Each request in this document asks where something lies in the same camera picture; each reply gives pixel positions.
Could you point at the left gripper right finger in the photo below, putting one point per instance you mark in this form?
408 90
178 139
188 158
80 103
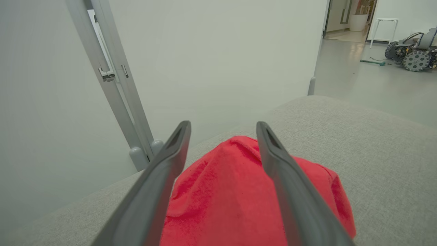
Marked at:
300 205

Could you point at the wheeled mobile robot base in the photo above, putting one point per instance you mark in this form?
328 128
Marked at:
416 60

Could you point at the white round bin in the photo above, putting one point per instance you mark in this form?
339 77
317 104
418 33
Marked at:
358 22

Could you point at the red jersey shirt white sleeves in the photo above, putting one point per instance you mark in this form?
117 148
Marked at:
222 191

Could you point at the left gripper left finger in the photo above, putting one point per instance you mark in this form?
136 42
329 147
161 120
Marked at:
153 198

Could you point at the white stool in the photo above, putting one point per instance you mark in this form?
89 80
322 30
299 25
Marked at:
387 19

